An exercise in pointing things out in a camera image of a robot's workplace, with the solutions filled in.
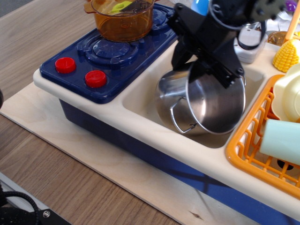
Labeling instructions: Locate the cream and blue toy sink unit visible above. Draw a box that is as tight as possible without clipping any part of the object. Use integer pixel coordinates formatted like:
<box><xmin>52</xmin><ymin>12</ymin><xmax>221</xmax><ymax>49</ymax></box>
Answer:
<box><xmin>33</xmin><ymin>45</ymin><xmax>300</xmax><ymax>225</ymax></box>

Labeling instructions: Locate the yellow toy corn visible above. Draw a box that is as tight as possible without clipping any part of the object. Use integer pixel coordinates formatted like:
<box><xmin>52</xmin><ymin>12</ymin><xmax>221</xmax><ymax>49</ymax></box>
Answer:
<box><xmin>272</xmin><ymin>39</ymin><xmax>300</xmax><ymax>73</ymax></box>

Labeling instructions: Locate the white toy faucet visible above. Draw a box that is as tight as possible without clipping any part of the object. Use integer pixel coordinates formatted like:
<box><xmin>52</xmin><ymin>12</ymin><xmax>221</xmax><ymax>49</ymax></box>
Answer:
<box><xmin>234</xmin><ymin>22</ymin><xmax>268</xmax><ymax>64</ymax></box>

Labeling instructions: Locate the blue balloon-like ball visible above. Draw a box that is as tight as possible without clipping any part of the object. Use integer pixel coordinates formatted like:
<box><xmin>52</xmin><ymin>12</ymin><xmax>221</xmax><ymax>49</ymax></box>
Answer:
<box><xmin>191</xmin><ymin>0</ymin><xmax>210</xmax><ymax>16</ymax></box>

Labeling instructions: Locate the light plywood base board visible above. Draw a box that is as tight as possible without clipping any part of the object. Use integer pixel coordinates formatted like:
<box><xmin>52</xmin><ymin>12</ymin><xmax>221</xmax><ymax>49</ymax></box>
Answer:
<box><xmin>0</xmin><ymin>84</ymin><xmax>254</xmax><ymax>225</ymax></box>

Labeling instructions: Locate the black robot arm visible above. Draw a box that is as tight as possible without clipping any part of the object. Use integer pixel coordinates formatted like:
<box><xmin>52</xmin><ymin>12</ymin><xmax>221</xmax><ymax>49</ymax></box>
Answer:
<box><xmin>167</xmin><ymin>0</ymin><xmax>285</xmax><ymax>88</ymax></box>

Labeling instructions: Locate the left red stove knob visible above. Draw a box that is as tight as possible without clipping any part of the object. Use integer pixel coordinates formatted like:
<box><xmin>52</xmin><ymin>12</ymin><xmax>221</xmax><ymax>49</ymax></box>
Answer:
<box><xmin>55</xmin><ymin>57</ymin><xmax>76</xmax><ymax>74</ymax></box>

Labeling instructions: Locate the pale yellow plastic dish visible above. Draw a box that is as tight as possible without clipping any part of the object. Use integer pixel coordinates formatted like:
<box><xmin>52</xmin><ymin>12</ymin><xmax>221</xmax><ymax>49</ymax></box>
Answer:
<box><xmin>271</xmin><ymin>64</ymin><xmax>300</xmax><ymax>123</ymax></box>

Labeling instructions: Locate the amber transparent plastic pot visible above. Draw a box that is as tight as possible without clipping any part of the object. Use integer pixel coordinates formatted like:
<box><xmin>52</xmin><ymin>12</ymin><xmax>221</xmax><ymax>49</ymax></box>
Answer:
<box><xmin>83</xmin><ymin>0</ymin><xmax>154</xmax><ymax>42</ymax></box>

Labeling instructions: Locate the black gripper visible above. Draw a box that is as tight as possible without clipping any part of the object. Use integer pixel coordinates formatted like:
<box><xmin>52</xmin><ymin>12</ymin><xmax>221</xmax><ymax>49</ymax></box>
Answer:
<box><xmin>167</xmin><ymin>3</ymin><xmax>244</xmax><ymax>88</ymax></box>

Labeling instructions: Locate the right red stove knob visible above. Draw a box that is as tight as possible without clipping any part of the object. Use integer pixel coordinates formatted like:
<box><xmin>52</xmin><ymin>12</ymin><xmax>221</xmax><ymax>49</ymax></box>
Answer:
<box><xmin>85</xmin><ymin>70</ymin><xmax>107</xmax><ymax>88</ymax></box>

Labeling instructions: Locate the black cable and bracket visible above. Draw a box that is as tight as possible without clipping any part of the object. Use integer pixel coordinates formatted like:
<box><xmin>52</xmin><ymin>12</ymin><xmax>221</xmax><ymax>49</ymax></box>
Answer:
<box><xmin>0</xmin><ymin>180</ymin><xmax>71</xmax><ymax>225</ymax></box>

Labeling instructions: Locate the red stove knob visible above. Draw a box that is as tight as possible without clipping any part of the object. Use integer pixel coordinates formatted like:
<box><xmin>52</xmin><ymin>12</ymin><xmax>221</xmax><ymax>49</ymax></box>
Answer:
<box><xmin>55</xmin><ymin>57</ymin><xmax>76</xmax><ymax>74</ymax></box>
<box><xmin>85</xmin><ymin>70</ymin><xmax>107</xmax><ymax>88</ymax></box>

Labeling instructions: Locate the light green plastic cup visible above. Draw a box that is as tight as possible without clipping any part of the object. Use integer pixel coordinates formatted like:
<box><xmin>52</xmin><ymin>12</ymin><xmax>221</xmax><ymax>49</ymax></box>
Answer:
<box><xmin>260</xmin><ymin>119</ymin><xmax>300</xmax><ymax>165</ymax></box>

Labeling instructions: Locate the green toy utensil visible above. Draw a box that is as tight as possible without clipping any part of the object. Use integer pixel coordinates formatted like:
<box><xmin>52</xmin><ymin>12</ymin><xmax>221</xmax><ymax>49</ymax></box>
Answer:
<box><xmin>111</xmin><ymin>0</ymin><xmax>132</xmax><ymax>13</ymax></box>

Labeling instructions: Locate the orange dish rack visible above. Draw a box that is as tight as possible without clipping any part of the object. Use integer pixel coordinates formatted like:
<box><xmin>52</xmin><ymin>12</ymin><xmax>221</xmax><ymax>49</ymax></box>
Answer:
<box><xmin>225</xmin><ymin>75</ymin><xmax>300</xmax><ymax>198</ymax></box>

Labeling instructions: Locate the stainless steel pot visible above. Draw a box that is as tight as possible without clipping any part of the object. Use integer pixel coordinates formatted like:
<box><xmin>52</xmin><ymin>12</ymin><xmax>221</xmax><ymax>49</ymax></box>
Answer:
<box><xmin>155</xmin><ymin>62</ymin><xmax>246</xmax><ymax>136</ymax></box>

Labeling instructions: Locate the blue toy stove top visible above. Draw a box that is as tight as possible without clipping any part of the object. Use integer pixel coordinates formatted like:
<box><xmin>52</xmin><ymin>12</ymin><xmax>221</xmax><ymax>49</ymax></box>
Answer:
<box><xmin>39</xmin><ymin>3</ymin><xmax>177</xmax><ymax>104</ymax></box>

